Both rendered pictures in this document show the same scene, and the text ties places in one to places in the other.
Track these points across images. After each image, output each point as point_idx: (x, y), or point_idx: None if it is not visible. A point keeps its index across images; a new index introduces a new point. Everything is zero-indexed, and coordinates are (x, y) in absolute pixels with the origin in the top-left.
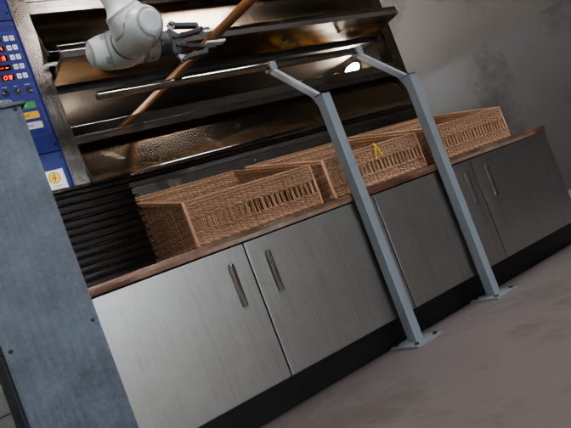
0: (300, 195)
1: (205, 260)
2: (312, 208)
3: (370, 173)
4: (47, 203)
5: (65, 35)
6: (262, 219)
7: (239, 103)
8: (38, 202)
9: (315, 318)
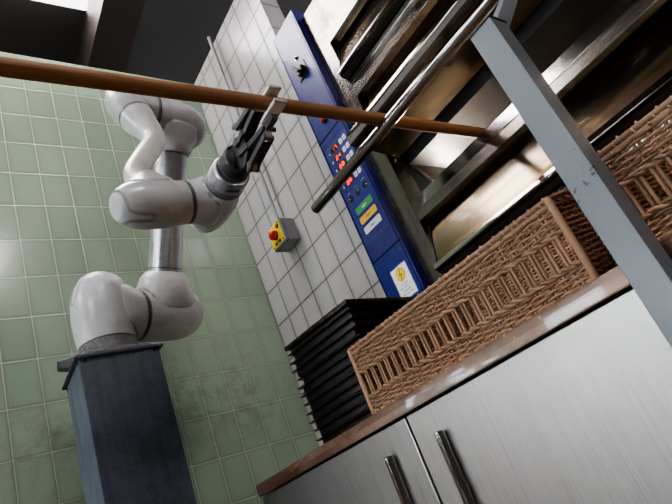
0: (533, 282)
1: (362, 446)
2: (521, 326)
3: None
4: (93, 450)
5: None
6: (460, 355)
7: (630, 10)
8: (91, 449)
9: None
